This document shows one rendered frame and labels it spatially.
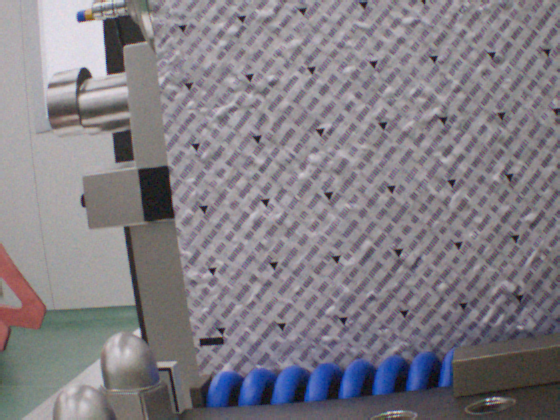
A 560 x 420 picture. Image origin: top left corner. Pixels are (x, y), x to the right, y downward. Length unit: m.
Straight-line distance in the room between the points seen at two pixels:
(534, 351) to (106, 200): 0.27
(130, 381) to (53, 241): 6.12
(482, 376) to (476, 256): 0.08
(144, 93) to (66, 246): 5.97
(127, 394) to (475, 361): 0.15
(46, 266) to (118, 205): 6.02
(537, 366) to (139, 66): 0.29
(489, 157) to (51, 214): 6.10
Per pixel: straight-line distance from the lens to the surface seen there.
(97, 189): 0.70
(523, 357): 0.54
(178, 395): 0.58
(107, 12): 0.68
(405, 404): 0.55
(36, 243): 6.71
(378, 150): 0.59
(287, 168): 0.60
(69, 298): 6.70
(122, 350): 0.55
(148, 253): 0.70
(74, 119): 0.71
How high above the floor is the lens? 1.18
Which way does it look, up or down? 7 degrees down
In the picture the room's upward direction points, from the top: 7 degrees counter-clockwise
